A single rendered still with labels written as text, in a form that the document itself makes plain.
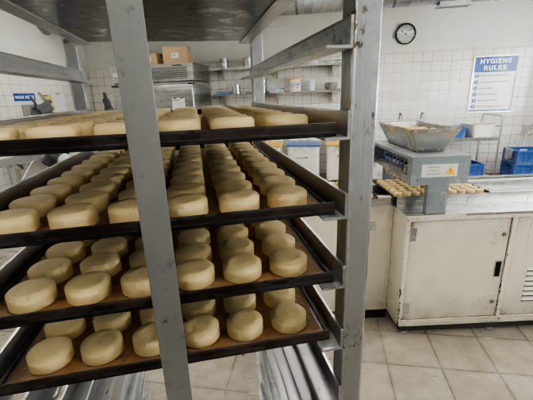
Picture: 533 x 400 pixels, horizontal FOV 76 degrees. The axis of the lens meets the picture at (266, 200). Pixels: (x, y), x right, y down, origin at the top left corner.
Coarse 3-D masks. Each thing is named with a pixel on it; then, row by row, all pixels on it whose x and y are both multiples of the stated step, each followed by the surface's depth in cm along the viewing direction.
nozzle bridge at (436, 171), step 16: (384, 144) 233; (384, 160) 247; (416, 160) 187; (432, 160) 188; (448, 160) 188; (464, 160) 188; (384, 176) 260; (416, 176) 190; (432, 176) 190; (448, 176) 190; (464, 176) 191; (432, 192) 193; (432, 208) 196
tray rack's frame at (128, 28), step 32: (128, 0) 30; (352, 0) 33; (128, 32) 30; (128, 64) 31; (352, 64) 34; (128, 96) 32; (352, 96) 35; (128, 128) 32; (352, 128) 36; (160, 160) 34; (352, 160) 37; (160, 192) 35; (352, 192) 38; (160, 224) 36; (352, 224) 40; (160, 256) 37; (352, 256) 41; (160, 288) 38; (352, 288) 42; (160, 320) 39; (352, 320) 44; (160, 352) 40; (352, 352) 45; (352, 384) 47
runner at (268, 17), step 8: (280, 0) 50; (288, 0) 50; (272, 8) 55; (280, 8) 55; (264, 16) 60; (272, 16) 60; (256, 24) 66; (264, 24) 67; (248, 32) 75; (256, 32) 75; (240, 40) 87; (248, 40) 87
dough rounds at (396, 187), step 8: (384, 184) 233; (392, 184) 232; (400, 184) 232; (456, 184) 226; (464, 184) 226; (392, 192) 219; (400, 192) 214; (408, 192) 213; (416, 192) 212; (448, 192) 214; (456, 192) 213; (464, 192) 213; (472, 192) 213; (480, 192) 213
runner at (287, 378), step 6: (276, 348) 83; (276, 354) 81; (282, 354) 81; (276, 360) 79; (282, 360) 79; (282, 366) 77; (288, 366) 77; (282, 372) 75; (288, 372) 75; (282, 378) 74; (288, 378) 74; (288, 384) 72; (294, 384) 72; (288, 390) 71; (294, 390) 71; (288, 396) 69; (294, 396) 69
